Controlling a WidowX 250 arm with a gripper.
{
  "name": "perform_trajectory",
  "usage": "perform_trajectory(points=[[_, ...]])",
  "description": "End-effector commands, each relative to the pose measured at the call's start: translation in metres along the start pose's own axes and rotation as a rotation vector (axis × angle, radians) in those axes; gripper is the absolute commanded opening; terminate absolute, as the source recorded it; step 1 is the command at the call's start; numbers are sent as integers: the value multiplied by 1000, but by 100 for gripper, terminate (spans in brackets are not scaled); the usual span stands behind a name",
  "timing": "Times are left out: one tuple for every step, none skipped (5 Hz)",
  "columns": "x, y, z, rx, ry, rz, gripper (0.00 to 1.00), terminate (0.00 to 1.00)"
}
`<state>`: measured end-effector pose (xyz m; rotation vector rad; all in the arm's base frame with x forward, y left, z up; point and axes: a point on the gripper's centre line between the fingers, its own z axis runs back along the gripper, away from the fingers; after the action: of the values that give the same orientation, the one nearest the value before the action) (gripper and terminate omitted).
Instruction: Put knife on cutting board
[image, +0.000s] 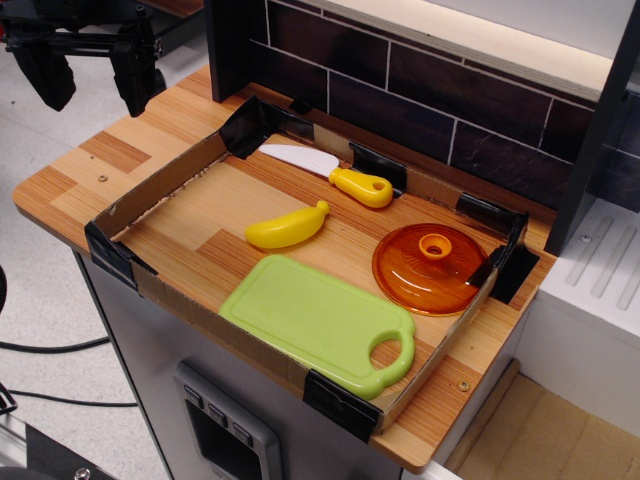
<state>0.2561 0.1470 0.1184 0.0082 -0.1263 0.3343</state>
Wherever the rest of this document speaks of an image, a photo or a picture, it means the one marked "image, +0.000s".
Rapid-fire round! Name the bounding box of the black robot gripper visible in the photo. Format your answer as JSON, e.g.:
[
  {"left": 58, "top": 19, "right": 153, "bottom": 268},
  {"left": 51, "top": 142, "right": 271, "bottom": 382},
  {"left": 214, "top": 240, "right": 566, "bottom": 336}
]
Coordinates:
[{"left": 1, "top": 1, "right": 162, "bottom": 117}]

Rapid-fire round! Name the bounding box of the white yellow toy knife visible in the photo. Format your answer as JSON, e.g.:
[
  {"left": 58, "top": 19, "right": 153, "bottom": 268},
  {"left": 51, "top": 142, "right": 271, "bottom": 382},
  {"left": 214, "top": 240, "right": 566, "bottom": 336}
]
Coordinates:
[{"left": 258, "top": 144, "right": 394, "bottom": 209}]

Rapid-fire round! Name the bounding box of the cardboard fence with black tape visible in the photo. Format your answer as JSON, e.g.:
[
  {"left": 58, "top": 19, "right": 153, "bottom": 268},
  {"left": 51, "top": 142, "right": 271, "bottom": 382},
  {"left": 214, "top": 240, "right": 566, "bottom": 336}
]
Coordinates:
[{"left": 85, "top": 96, "right": 539, "bottom": 441}]

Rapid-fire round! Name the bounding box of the green plastic cutting board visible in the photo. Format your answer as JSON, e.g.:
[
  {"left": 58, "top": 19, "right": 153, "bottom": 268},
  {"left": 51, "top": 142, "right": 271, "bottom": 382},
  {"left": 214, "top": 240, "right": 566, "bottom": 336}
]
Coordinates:
[{"left": 219, "top": 255, "right": 415, "bottom": 400}]

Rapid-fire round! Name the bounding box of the yellow toy banana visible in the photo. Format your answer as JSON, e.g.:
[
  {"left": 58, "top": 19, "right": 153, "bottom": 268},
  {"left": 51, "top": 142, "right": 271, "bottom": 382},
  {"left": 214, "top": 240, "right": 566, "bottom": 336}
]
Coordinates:
[{"left": 244, "top": 200, "right": 330, "bottom": 249}]

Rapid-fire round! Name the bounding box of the orange transparent pot lid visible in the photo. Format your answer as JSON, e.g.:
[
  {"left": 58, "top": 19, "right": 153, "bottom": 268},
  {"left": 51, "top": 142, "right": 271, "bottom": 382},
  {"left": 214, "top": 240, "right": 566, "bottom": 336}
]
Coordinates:
[{"left": 372, "top": 223, "right": 492, "bottom": 316}]

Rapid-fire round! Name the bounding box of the grey toy oven front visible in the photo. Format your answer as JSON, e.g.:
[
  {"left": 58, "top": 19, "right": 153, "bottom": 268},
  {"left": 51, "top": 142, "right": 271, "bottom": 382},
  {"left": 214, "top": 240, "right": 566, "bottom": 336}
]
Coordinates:
[{"left": 174, "top": 362, "right": 284, "bottom": 479}]

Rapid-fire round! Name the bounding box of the white toy sink counter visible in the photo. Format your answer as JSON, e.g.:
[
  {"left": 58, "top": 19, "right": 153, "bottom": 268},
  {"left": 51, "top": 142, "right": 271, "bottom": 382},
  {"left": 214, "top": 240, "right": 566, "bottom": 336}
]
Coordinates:
[{"left": 516, "top": 200, "right": 639, "bottom": 435}]

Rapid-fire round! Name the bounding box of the black vertical post left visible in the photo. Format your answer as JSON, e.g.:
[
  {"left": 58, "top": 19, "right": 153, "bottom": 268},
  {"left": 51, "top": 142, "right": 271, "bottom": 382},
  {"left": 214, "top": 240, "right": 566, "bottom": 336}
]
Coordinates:
[{"left": 204, "top": 0, "right": 267, "bottom": 103}]

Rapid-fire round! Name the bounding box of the black vertical post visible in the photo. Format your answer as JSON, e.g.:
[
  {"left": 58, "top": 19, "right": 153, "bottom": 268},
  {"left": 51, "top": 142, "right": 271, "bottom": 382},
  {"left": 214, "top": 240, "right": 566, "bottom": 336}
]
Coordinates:
[
  {"left": 545, "top": 2, "right": 639, "bottom": 256},
  {"left": 204, "top": 0, "right": 267, "bottom": 103}
]

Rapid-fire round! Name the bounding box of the black floor cable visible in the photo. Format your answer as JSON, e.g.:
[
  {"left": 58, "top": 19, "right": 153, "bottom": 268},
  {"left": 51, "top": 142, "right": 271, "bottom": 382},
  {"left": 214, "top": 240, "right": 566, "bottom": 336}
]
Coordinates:
[
  {"left": 0, "top": 387, "right": 137, "bottom": 409},
  {"left": 0, "top": 336, "right": 110, "bottom": 354}
]

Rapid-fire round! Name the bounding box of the black floor cable lower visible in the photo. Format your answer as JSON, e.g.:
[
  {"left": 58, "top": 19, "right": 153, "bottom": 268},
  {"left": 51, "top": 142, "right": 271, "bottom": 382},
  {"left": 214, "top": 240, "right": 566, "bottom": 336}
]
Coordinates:
[{"left": 0, "top": 387, "right": 137, "bottom": 409}]

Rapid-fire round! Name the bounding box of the black vertical post right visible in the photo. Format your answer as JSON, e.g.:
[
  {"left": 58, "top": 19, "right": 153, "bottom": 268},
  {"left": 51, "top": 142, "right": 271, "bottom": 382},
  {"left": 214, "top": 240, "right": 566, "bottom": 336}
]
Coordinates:
[{"left": 545, "top": 2, "right": 639, "bottom": 256}]

